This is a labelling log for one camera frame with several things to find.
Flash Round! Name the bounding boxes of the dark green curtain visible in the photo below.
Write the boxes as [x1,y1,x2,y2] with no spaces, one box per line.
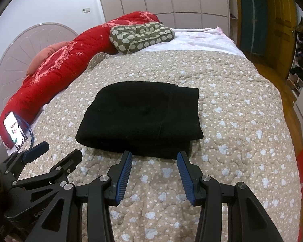
[239,0,268,56]

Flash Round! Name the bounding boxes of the round white headboard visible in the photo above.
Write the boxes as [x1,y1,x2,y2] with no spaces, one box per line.
[0,23,79,111]

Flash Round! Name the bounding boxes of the black pants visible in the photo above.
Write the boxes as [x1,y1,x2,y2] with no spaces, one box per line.
[75,81,204,160]

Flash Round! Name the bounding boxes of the red quilted duvet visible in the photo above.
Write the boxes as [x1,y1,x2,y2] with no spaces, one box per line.
[0,11,160,149]

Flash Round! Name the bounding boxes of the pink pillow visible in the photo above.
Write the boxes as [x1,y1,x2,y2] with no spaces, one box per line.
[26,42,74,75]

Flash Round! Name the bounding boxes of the beige spotted quilted blanket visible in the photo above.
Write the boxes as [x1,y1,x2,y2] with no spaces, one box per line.
[14,50,303,242]

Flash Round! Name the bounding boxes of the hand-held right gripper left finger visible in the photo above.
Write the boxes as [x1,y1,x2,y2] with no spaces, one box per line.
[28,151,133,242]

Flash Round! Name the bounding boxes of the green patterned cushion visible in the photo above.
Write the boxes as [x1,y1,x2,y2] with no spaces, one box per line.
[109,22,175,55]

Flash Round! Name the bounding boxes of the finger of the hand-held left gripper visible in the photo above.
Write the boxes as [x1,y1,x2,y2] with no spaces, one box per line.
[1,141,50,180]
[12,149,83,189]

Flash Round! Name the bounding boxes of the smartphone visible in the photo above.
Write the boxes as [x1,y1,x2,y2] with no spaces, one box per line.
[3,111,28,152]

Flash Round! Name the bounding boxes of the yellow wooden door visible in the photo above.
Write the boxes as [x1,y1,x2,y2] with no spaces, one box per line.
[265,0,298,79]

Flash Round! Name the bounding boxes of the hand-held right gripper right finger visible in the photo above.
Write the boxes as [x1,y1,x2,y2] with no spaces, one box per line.
[177,151,284,242]

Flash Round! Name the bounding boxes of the white shoe rack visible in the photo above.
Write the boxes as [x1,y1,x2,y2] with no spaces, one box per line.
[285,17,303,119]

